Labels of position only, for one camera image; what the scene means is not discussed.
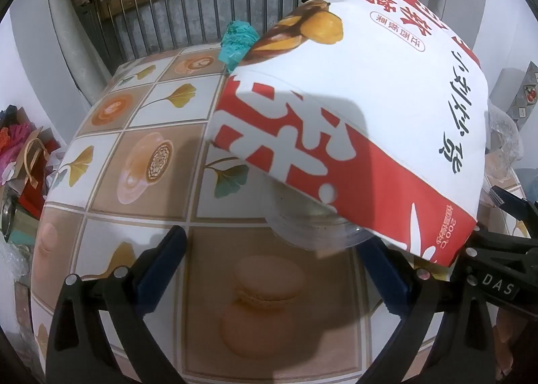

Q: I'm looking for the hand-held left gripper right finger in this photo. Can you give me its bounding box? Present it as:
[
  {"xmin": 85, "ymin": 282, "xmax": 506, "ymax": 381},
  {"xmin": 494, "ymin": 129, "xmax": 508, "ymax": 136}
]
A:
[{"xmin": 353, "ymin": 238, "xmax": 507, "ymax": 384}]

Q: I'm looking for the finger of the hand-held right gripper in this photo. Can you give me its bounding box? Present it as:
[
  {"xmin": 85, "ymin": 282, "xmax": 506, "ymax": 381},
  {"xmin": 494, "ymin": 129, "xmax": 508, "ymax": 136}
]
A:
[
  {"xmin": 490, "ymin": 186, "xmax": 538, "ymax": 237},
  {"xmin": 462, "ymin": 229, "xmax": 538, "ymax": 261}
]

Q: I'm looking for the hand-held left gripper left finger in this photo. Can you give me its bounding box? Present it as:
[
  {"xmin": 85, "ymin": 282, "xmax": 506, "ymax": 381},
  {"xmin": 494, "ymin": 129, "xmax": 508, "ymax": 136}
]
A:
[{"xmin": 46, "ymin": 225, "xmax": 188, "ymax": 384}]

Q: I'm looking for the clear plastic container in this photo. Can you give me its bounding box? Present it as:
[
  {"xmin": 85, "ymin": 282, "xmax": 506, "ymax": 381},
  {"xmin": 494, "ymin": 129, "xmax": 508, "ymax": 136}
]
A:
[{"xmin": 265, "ymin": 174, "xmax": 375, "ymax": 250}]

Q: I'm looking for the red and white paper bag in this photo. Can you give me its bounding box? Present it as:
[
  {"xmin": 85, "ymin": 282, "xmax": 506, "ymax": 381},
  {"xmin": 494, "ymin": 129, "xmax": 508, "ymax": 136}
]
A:
[{"xmin": 209, "ymin": 0, "xmax": 490, "ymax": 269}]

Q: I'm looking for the clear plastic packaging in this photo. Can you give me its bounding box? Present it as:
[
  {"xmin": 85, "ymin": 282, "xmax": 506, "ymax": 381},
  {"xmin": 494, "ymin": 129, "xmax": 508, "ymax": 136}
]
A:
[{"xmin": 488, "ymin": 100, "xmax": 524, "ymax": 183}]

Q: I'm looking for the tile pattern tablecloth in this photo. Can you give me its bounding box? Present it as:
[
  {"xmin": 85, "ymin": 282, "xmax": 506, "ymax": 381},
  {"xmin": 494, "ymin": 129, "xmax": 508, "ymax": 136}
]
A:
[{"xmin": 31, "ymin": 44, "xmax": 530, "ymax": 384}]

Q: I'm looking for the red gift bag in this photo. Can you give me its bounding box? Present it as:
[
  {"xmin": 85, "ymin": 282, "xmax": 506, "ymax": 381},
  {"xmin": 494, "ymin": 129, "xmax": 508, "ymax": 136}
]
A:
[{"xmin": 19, "ymin": 127, "xmax": 64, "ymax": 217}]

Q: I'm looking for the pink cloth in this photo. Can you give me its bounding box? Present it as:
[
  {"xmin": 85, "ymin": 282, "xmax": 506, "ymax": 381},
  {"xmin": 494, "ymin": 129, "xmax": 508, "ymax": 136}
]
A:
[{"xmin": 0, "ymin": 123, "xmax": 30, "ymax": 175}]

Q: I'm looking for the teal crumpled cloth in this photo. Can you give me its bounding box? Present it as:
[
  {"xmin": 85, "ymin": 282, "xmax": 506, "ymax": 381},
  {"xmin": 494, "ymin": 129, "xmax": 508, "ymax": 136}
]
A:
[{"xmin": 219, "ymin": 20, "xmax": 260, "ymax": 71}]

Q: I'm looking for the metal balcony railing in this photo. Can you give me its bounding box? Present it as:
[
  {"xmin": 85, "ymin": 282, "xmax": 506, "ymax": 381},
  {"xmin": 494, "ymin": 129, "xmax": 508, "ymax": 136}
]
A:
[{"xmin": 80, "ymin": 0, "xmax": 358, "ymax": 69}]

